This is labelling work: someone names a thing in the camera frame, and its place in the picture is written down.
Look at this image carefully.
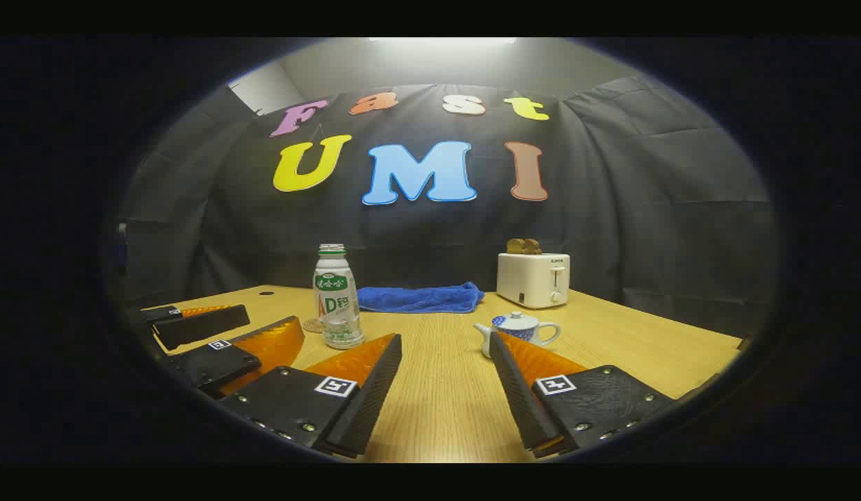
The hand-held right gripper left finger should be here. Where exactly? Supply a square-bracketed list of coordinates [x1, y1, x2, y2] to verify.
[218, 333, 403, 460]

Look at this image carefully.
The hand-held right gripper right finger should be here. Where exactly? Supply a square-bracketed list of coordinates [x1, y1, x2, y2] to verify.
[489, 332, 682, 459]

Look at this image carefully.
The white blue-patterned teacup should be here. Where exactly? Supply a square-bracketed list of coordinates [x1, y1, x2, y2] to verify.
[474, 321, 562, 359]

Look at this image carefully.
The white water bottle green label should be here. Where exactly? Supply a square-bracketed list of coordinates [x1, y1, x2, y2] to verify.
[313, 244, 365, 350]

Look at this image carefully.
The blue towel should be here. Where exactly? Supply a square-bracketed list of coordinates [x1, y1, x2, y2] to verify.
[357, 281, 485, 315]

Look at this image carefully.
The white toaster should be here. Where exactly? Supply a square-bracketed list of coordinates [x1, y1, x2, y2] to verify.
[497, 252, 571, 310]

